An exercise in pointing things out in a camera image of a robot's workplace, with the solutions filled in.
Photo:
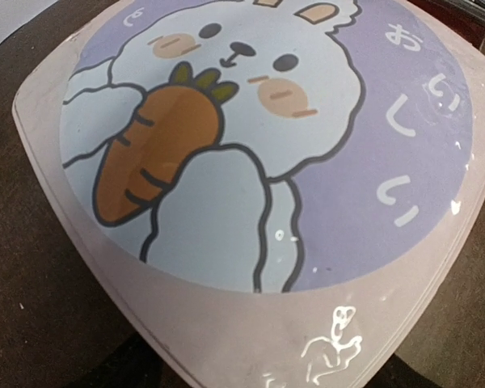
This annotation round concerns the bunny print tin lid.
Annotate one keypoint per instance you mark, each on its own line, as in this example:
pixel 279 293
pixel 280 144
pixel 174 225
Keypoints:
pixel 270 191

